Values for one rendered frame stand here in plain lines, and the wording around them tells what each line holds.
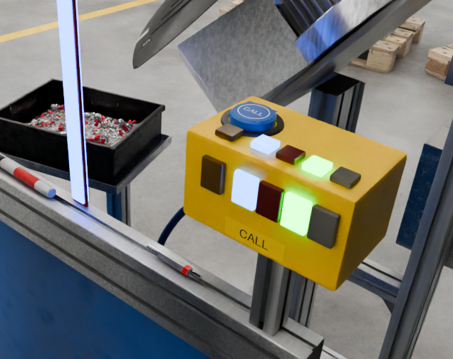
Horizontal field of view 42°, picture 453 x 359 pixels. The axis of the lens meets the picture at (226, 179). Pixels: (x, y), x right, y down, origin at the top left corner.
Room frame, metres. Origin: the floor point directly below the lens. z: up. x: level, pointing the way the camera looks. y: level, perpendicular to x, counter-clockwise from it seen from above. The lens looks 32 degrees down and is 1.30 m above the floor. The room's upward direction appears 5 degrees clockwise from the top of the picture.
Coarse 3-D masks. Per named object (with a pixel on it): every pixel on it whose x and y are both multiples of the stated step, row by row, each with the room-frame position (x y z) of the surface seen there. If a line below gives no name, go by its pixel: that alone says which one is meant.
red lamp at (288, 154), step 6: (282, 150) 0.41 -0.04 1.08; (288, 150) 0.41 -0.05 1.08; (294, 150) 0.41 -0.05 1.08; (300, 150) 0.41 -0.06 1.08; (276, 156) 0.40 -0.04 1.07; (282, 156) 0.40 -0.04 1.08; (288, 156) 0.40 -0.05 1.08; (294, 156) 0.40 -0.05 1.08; (300, 156) 0.40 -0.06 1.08; (288, 162) 0.40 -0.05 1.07; (294, 162) 0.39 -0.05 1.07
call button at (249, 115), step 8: (240, 104) 0.48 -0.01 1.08; (248, 104) 0.48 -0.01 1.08; (256, 104) 0.48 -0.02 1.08; (232, 112) 0.46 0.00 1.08; (240, 112) 0.46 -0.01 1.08; (248, 112) 0.46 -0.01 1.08; (256, 112) 0.46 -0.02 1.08; (264, 112) 0.46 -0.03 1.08; (272, 112) 0.46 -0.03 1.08; (232, 120) 0.45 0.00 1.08; (240, 120) 0.45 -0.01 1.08; (248, 120) 0.45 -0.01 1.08; (256, 120) 0.45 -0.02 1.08; (264, 120) 0.45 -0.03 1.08; (272, 120) 0.45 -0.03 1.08; (248, 128) 0.44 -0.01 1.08; (256, 128) 0.44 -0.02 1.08; (264, 128) 0.45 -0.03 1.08; (272, 128) 0.45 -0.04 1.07
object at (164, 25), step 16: (176, 0) 1.01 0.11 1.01; (192, 0) 0.98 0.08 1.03; (208, 0) 0.95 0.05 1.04; (160, 16) 1.02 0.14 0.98; (176, 16) 0.97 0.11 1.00; (192, 16) 0.94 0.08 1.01; (144, 32) 1.03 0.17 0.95; (160, 32) 0.96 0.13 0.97; (176, 32) 0.93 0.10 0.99; (144, 48) 0.96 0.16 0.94; (160, 48) 0.92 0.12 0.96
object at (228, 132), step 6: (222, 126) 0.44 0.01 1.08; (228, 126) 0.44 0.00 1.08; (234, 126) 0.44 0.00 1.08; (216, 132) 0.43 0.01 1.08; (222, 132) 0.43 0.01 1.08; (228, 132) 0.43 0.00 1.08; (234, 132) 0.43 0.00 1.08; (240, 132) 0.43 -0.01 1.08; (228, 138) 0.42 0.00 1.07; (234, 138) 0.43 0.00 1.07
